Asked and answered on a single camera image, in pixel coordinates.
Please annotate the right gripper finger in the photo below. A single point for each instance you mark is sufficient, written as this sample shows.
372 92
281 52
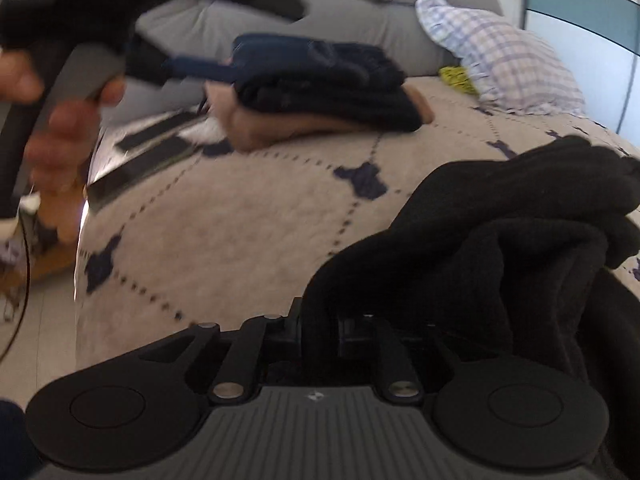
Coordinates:
138 408

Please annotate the grey padded headboard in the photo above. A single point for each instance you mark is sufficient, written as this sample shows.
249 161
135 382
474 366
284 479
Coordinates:
207 28

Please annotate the folded dark navy clothes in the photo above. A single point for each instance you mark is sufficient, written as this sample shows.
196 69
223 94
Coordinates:
287 74

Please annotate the yellow green small item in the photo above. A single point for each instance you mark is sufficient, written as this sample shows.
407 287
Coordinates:
457 78

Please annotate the beige patterned bedspread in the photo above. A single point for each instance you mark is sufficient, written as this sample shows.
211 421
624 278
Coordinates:
223 236

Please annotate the black fleece garment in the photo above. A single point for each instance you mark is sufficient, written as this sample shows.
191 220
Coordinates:
512 258

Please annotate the plaid pillow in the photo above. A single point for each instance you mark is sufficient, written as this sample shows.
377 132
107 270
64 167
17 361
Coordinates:
512 69

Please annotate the white teal wardrobe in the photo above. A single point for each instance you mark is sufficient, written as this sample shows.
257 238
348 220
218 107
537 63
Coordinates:
598 40

